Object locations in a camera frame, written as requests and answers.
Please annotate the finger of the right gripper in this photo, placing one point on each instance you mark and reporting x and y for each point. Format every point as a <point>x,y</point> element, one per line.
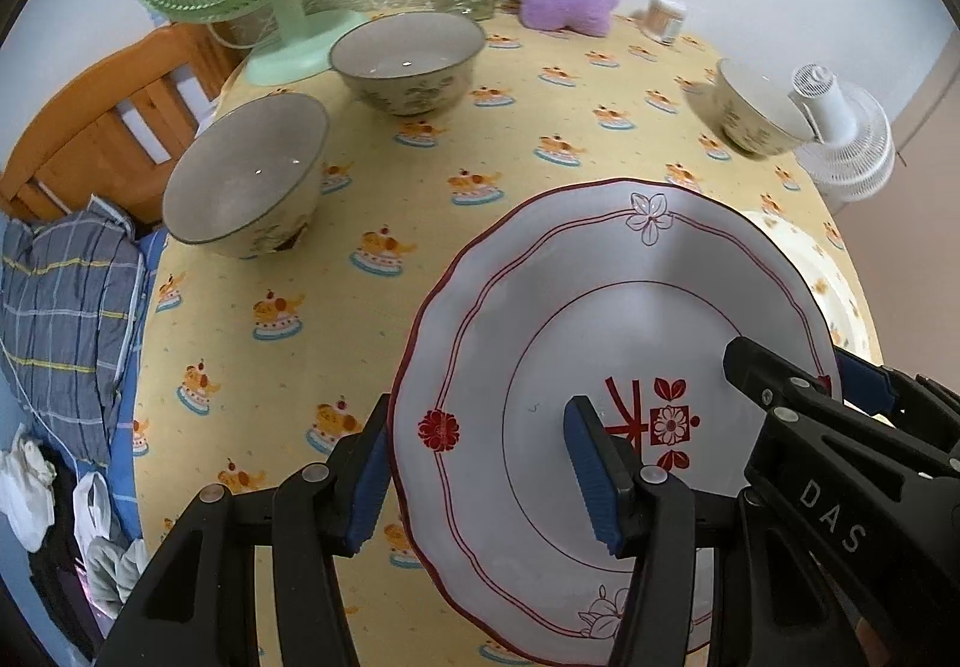
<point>771,382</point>
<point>917,404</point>

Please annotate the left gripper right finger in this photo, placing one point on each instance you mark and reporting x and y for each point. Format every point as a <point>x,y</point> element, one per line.
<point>644,514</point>

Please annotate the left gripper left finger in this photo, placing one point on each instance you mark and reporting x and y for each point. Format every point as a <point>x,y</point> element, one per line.
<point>195,603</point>

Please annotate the white plate red pattern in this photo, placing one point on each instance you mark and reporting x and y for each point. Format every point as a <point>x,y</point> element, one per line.
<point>620,291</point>

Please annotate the floral ceramic bowl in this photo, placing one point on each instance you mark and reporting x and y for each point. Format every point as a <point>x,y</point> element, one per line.
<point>251,182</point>
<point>410,64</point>
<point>756,114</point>

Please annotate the scalloped yellow floral plate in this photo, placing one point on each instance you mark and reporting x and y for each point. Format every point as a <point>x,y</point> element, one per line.
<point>831,290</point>

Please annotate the pile of clothes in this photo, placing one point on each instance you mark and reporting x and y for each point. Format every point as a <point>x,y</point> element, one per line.
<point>79,566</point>

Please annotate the blue plaid bedsheet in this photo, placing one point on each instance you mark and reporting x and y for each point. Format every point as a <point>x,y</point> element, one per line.
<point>120,476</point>

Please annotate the white clip fan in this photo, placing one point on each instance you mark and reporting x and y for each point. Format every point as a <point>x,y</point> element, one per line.
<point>852,155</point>

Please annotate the yellow patterned tablecloth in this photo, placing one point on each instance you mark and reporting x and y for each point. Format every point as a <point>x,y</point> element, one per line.
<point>251,369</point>

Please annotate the grey plaid pillow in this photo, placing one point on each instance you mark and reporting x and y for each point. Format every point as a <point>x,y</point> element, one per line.
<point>70,295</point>

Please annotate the toothpick container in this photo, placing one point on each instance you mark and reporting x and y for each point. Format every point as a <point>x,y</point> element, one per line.
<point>663,20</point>

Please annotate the wooden bed headboard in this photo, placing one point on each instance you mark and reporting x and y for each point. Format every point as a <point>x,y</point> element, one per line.
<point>117,130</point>

